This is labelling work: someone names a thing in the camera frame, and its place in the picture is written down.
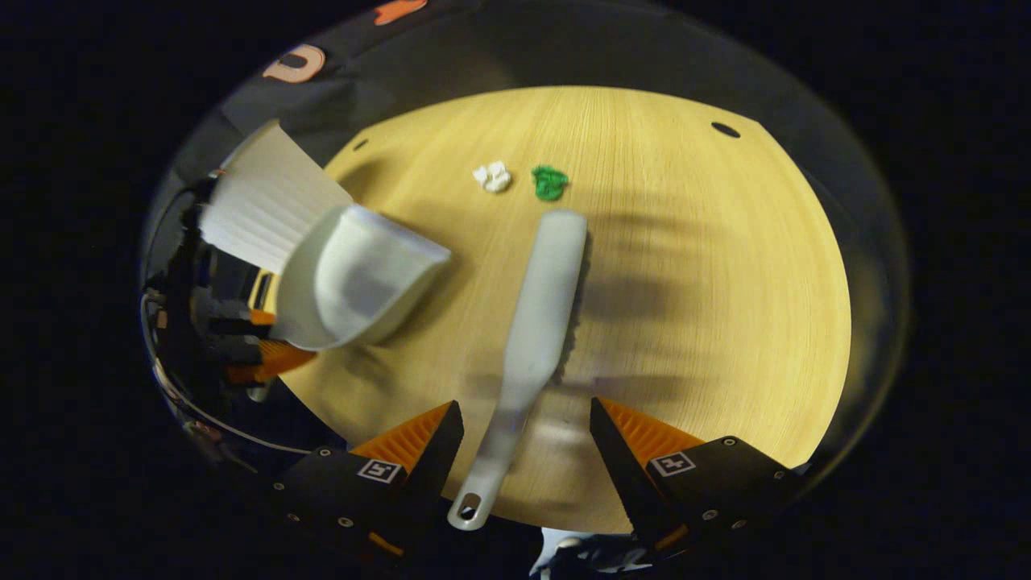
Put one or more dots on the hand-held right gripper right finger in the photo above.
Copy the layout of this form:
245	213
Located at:
620	459

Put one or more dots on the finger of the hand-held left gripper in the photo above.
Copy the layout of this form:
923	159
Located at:
278	358
238	325

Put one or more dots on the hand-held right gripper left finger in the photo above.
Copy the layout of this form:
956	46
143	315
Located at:
431	459

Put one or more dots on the white dustpan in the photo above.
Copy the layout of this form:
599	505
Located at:
354	282

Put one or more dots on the white ribbed garbage bin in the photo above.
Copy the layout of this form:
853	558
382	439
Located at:
266	201

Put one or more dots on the small white broom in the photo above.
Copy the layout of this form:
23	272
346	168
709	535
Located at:
540	322

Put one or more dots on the white paper scrap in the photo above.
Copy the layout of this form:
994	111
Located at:
493	177

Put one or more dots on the green paper scrap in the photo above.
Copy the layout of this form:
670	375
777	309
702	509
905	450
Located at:
550	184

